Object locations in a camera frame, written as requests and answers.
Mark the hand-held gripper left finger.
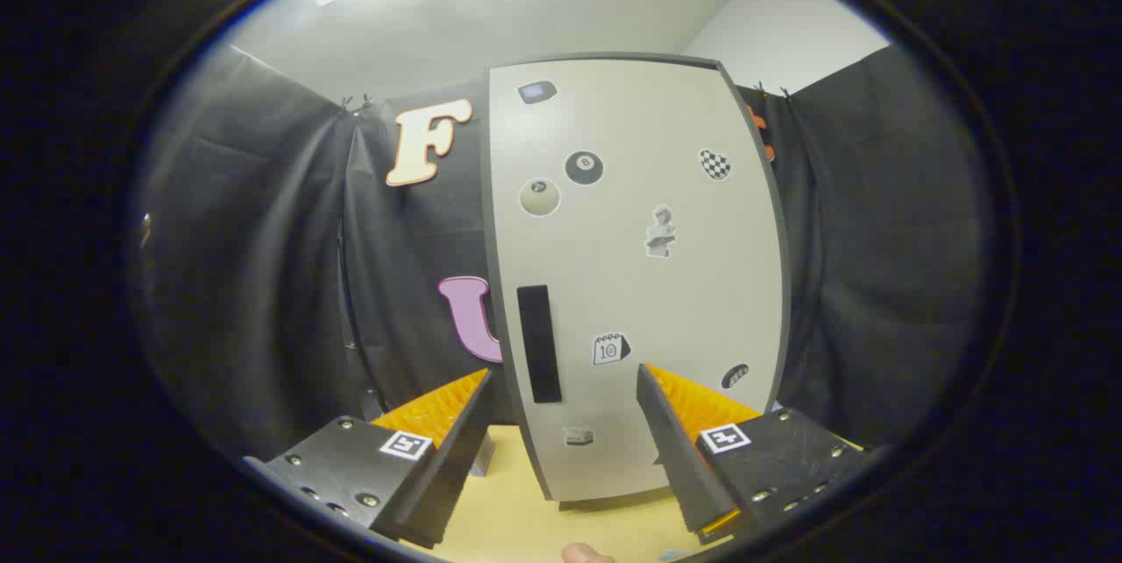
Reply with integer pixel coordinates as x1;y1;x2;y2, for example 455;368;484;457
242;367;494;550

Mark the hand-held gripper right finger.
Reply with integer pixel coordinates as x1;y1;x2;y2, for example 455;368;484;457
636;363;879;545

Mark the black door handle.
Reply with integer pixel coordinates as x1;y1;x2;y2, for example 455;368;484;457
516;284;563;404

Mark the pale grey cabinet door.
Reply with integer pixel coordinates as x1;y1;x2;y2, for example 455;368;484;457
486;59;787;502

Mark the grey cabinet body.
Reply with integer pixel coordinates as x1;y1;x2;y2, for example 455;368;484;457
478;52;792;513

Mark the black backdrop cloth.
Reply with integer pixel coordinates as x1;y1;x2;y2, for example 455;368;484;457
131;41;996;459

